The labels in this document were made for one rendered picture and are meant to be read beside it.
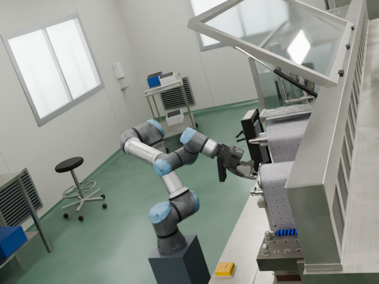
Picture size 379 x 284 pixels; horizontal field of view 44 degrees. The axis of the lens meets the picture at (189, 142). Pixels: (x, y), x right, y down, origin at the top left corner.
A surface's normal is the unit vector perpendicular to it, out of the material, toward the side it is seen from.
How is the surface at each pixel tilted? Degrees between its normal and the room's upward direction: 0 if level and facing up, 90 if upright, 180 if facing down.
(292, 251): 0
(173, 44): 90
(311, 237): 90
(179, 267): 90
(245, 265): 0
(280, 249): 0
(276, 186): 90
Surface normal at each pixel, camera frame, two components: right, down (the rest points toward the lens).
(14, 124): 0.89, -0.14
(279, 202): -0.34, 0.40
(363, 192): -0.29, -0.91
